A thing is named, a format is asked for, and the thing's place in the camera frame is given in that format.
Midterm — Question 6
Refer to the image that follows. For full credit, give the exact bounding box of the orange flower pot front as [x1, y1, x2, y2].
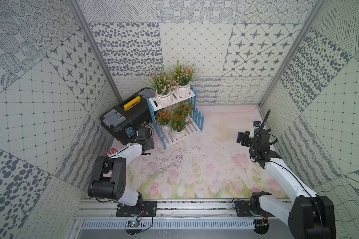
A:
[156, 109, 172, 133]

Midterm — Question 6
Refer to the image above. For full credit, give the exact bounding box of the red flower pot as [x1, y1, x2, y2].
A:
[170, 114, 188, 140]
[174, 101, 193, 120]

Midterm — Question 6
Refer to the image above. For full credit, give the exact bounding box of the pink flower pot back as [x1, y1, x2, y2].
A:
[145, 73, 178, 107]

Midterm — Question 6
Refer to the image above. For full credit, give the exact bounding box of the pink flower pot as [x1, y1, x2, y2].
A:
[145, 73, 178, 107]
[171, 60, 196, 98]

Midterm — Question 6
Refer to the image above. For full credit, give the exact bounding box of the pink flower pot front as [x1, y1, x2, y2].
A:
[171, 60, 196, 98]

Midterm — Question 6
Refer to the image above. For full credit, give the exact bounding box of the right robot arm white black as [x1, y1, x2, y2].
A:
[236, 126, 336, 239]

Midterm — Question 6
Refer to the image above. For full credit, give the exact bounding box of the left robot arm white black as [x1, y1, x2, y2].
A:
[87, 126, 154, 216]

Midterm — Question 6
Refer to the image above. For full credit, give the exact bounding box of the blue white two-tier rack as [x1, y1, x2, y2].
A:
[147, 87, 204, 148]

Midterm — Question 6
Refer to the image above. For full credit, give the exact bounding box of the red white glove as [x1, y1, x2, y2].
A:
[104, 148, 118, 156]

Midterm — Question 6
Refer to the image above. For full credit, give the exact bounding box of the floral pink table mat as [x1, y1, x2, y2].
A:
[126, 105, 287, 199]

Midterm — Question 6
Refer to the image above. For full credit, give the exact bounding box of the black toolbox yellow handle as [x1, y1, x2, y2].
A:
[100, 87, 156, 145]

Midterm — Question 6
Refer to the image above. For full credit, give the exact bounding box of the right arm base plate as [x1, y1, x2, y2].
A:
[232, 199, 255, 217]

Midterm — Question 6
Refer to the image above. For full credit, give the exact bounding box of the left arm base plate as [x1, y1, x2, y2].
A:
[116, 200, 158, 217]

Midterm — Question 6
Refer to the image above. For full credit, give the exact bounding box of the aluminium mounting rail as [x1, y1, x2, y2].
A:
[73, 199, 272, 219]

